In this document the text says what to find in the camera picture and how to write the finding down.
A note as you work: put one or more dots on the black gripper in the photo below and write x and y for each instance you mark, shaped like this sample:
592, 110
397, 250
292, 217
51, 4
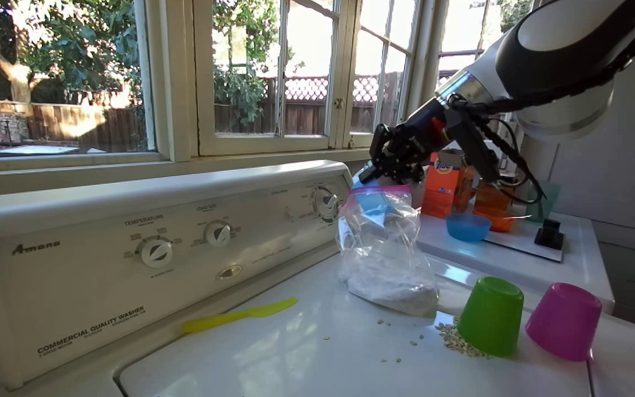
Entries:
438, 131

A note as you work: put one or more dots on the clear plastic zip bag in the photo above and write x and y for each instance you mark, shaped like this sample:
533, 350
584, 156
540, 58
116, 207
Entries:
392, 287

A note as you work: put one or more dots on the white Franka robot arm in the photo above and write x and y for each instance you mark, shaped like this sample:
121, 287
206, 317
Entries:
567, 67

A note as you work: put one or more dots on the orange plastic cup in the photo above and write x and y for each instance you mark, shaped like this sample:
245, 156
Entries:
442, 193

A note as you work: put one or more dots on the teal translucent cup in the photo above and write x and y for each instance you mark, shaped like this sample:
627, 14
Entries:
549, 202

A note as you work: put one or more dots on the green plastic cup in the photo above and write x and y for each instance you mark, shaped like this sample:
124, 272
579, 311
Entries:
491, 320

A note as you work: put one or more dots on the pink plastic cup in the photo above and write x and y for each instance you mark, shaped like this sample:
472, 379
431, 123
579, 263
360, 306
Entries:
562, 324

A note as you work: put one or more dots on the white washer control knob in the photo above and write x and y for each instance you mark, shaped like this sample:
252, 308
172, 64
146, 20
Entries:
218, 234
156, 253
324, 203

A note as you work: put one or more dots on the light blue plastic bowl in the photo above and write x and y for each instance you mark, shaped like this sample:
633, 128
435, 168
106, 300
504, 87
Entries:
469, 230

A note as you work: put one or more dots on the white flat board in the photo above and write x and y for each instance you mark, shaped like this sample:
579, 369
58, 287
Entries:
516, 245

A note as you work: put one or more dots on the spilled grain pile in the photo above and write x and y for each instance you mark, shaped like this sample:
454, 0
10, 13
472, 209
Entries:
453, 342

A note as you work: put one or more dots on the white Whirlpool laundry machine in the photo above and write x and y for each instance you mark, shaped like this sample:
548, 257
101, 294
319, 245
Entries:
582, 250

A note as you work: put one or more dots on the yellow-green plastic spoon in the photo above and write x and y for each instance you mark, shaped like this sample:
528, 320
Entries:
258, 311

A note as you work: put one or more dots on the wooden garden fence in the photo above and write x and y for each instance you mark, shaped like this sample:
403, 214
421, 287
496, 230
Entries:
76, 123

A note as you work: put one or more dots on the white Amana washing machine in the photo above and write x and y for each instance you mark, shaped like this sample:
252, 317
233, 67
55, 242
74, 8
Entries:
76, 294

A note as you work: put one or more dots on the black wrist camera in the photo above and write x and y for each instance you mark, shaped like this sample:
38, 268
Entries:
475, 145

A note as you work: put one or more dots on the black camera stand base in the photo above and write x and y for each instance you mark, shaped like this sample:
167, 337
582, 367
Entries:
549, 234

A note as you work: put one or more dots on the cream wooden window frame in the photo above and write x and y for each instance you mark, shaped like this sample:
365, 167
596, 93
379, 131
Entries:
175, 90

